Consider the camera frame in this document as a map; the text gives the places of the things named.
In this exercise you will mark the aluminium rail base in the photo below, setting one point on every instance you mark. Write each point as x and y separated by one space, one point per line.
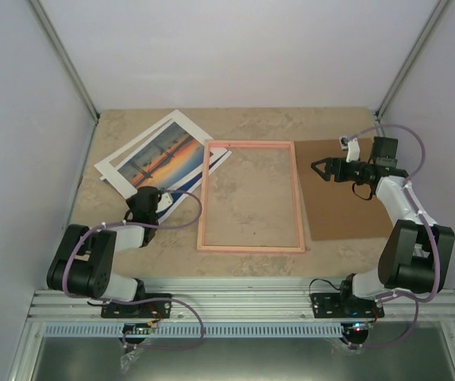
238 299

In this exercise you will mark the left corner aluminium post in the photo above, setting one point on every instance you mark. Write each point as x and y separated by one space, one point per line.
51 34

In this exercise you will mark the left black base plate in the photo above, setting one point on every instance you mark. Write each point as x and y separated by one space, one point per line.
156 310

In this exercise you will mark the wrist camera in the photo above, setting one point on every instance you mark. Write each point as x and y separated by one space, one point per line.
166 201
352 148

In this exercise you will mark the brown cardboard backing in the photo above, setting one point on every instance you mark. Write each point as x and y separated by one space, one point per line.
335 211

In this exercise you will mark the sunset photo print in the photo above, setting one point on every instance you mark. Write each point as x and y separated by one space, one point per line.
171 159

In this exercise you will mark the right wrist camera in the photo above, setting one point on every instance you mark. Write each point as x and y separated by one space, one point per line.
352 148

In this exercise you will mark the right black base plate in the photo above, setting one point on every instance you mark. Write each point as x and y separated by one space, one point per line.
333 305

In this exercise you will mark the right corner aluminium post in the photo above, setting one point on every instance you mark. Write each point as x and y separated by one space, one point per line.
437 13

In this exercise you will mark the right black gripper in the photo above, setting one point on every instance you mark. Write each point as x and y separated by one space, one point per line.
332 163

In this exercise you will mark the white mat board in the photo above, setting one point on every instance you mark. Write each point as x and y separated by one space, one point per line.
107 166

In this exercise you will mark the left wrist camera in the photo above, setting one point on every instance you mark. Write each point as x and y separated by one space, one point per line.
166 201

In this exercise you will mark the corner aluminium post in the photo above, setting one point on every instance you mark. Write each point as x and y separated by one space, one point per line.
437 13
51 34

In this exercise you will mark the pink picture frame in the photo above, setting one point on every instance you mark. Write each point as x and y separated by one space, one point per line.
216 152

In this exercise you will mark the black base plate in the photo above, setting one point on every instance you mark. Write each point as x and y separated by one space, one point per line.
333 305
156 310

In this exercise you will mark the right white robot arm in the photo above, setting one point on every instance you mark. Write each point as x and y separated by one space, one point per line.
416 256

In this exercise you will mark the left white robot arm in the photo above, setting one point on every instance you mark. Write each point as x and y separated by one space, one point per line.
83 263

